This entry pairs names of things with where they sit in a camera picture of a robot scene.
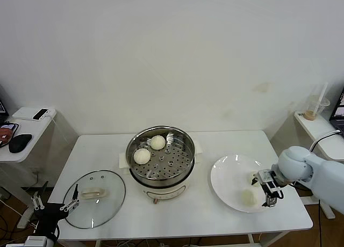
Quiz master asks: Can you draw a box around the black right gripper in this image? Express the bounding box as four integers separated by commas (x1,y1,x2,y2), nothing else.
251,169,284,207

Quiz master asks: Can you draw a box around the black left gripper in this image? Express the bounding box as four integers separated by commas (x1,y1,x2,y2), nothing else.
31,180,81,233

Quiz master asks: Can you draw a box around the white steamed baozi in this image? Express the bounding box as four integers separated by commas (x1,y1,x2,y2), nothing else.
133,149,151,165
240,189,259,207
149,135,166,150
247,171,260,188

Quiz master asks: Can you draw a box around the round glass pot lid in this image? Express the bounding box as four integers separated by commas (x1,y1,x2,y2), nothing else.
62,170,126,229

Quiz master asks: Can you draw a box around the stainless steel steamer basket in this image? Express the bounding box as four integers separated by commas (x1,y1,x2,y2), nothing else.
118,126,204,187

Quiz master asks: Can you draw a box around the person's hand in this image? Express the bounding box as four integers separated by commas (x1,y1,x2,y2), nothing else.
0,128,14,148

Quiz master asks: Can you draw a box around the round white plate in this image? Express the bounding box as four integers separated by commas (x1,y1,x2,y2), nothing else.
210,155,277,213

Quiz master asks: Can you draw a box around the black computer mouse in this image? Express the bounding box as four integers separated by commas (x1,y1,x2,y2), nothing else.
8,134,32,153

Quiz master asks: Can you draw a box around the small black screen device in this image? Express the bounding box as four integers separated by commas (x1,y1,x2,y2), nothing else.
32,108,49,121

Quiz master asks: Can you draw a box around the flat white box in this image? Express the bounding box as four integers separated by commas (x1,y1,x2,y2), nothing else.
12,106,57,121

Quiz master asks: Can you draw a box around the clear plastic drink cup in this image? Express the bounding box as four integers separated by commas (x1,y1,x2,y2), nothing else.
305,95,331,121

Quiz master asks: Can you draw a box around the cream electric cooker base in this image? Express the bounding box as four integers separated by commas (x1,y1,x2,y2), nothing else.
118,140,204,205

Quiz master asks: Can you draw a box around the open black laptop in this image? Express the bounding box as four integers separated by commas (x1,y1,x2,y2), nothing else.
0,85,10,124
329,85,344,137

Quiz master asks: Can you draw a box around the black cable with white plug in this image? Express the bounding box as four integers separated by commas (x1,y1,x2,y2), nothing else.
309,130,341,247

